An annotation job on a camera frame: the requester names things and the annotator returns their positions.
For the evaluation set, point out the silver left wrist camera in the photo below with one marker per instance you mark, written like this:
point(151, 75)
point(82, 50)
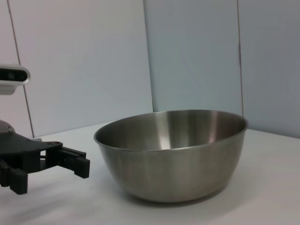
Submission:
point(11, 76)

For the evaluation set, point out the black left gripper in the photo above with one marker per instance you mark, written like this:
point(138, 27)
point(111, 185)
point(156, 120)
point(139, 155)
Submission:
point(21, 150)

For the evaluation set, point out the stainless steel mixing bowl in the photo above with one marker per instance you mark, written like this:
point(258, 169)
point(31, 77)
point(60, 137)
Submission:
point(164, 168)

